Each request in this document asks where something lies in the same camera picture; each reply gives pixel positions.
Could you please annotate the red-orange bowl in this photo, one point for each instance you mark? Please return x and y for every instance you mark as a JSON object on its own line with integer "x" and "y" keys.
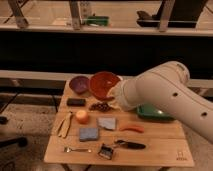
{"x": 100, "y": 83}

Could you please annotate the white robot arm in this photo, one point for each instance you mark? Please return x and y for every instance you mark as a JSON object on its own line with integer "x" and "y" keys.
{"x": 164, "y": 86}

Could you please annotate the bunch of dark grapes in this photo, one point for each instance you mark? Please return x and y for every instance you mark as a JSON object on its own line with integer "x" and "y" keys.
{"x": 100, "y": 106}

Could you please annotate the purple bowl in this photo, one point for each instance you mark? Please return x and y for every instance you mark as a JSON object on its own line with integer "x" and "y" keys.
{"x": 79, "y": 84}

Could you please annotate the grey blue cloth piece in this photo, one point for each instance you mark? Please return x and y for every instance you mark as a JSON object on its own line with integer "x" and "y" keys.
{"x": 107, "y": 123}

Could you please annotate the black rectangular block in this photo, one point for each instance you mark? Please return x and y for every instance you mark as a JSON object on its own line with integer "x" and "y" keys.
{"x": 76, "y": 102}

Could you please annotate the peach apple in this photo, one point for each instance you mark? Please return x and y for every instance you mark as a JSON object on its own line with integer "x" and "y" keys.
{"x": 82, "y": 116}

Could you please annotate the green plastic tray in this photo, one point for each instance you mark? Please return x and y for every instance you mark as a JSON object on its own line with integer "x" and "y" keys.
{"x": 148, "y": 111}

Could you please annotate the wooden table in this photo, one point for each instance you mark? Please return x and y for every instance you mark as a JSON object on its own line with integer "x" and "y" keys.
{"x": 166, "y": 144}

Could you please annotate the blue sponge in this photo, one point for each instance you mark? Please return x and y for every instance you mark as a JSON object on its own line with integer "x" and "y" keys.
{"x": 88, "y": 134}

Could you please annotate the yellow banana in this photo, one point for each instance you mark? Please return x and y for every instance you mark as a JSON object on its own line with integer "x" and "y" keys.
{"x": 63, "y": 127}

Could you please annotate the orange carrot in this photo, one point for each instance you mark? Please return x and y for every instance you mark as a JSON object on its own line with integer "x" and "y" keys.
{"x": 135, "y": 128}

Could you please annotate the green object on shelf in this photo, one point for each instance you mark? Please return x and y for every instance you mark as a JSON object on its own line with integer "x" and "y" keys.
{"x": 97, "y": 20}

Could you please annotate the silver fork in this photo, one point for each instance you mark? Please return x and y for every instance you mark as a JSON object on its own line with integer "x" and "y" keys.
{"x": 69, "y": 149}

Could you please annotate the black office chair base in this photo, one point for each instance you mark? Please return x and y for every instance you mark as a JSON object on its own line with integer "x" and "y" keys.
{"x": 7, "y": 140}

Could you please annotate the black handled peeler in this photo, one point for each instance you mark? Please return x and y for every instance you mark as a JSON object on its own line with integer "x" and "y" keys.
{"x": 129, "y": 145}

